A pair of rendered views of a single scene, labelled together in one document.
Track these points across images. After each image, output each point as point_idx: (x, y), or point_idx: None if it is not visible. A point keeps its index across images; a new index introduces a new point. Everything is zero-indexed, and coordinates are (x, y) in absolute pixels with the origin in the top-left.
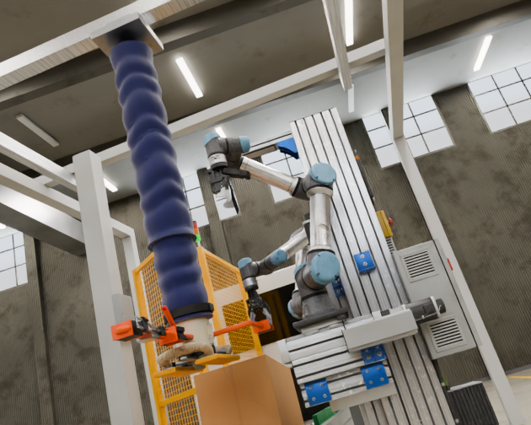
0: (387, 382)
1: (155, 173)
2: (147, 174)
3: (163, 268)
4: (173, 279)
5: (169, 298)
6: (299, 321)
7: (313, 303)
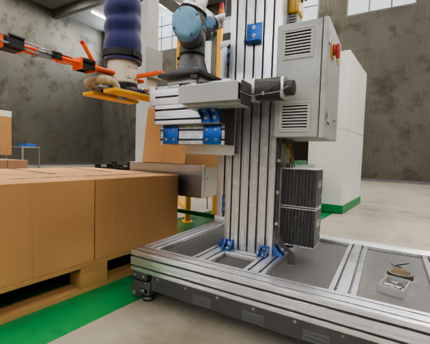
0: (218, 142)
1: None
2: None
3: (105, 13)
4: (108, 23)
5: (104, 39)
6: (162, 73)
7: (181, 61)
